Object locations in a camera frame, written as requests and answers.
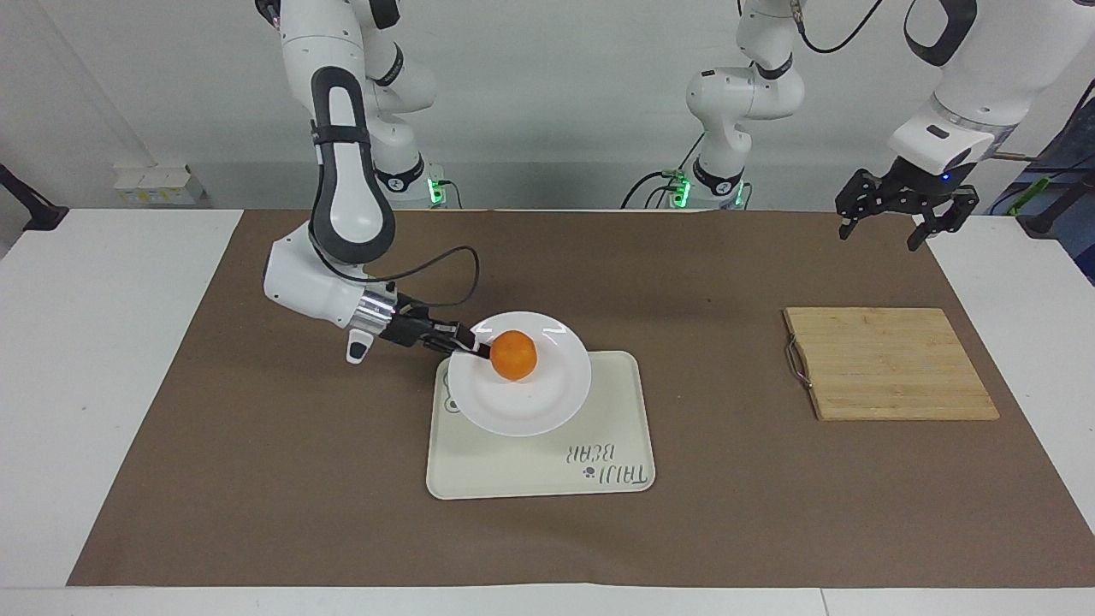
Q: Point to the cream rectangular tray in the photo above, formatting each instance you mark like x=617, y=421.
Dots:
x=530, y=466

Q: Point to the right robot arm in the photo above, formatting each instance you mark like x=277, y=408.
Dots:
x=351, y=197

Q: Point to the orange fruit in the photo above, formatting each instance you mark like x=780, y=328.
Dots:
x=514, y=356

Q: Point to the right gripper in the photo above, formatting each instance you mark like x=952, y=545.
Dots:
x=404, y=323

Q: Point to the black stand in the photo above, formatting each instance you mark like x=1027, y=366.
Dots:
x=34, y=214
x=1048, y=218

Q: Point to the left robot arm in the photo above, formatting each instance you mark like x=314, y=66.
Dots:
x=967, y=94

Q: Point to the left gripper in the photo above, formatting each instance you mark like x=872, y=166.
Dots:
x=915, y=186

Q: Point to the white wall socket box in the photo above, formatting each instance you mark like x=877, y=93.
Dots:
x=158, y=184

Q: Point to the white round plate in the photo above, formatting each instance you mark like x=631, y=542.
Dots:
x=522, y=406

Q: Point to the wooden cutting board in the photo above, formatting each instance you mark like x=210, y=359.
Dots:
x=890, y=364

